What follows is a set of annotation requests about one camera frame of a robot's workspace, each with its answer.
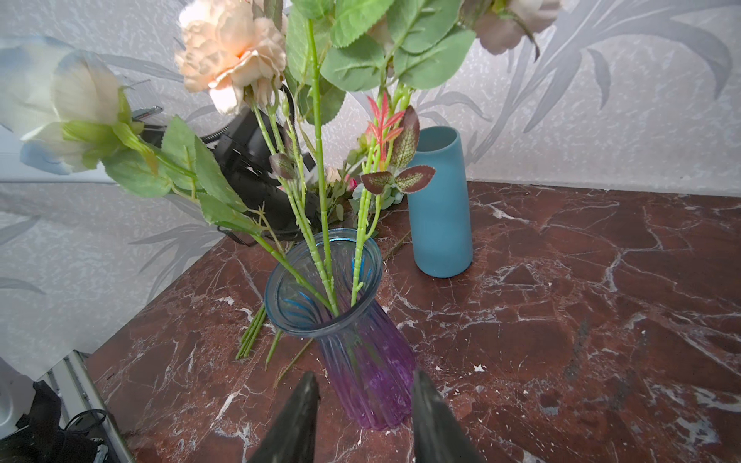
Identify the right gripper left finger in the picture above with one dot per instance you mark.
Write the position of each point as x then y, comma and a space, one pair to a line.
292, 437

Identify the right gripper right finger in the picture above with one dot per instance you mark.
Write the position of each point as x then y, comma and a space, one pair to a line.
438, 437

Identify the blue white rose stem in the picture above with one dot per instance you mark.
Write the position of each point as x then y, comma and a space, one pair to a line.
71, 115

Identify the pink rose flower stem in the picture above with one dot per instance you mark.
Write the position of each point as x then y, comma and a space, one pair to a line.
389, 50

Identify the pale pink peony flower stem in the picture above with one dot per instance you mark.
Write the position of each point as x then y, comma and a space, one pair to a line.
501, 25

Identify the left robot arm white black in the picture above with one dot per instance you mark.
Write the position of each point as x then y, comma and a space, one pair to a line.
243, 156

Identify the purple blue glass vase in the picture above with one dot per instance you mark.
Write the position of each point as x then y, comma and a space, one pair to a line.
368, 362

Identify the teal ceramic cylinder vase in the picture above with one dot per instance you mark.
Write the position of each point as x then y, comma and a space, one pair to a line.
440, 219

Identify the pink white flower bunch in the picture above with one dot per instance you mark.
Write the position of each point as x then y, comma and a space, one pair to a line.
342, 190

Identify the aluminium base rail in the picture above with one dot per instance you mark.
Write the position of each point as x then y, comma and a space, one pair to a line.
82, 408

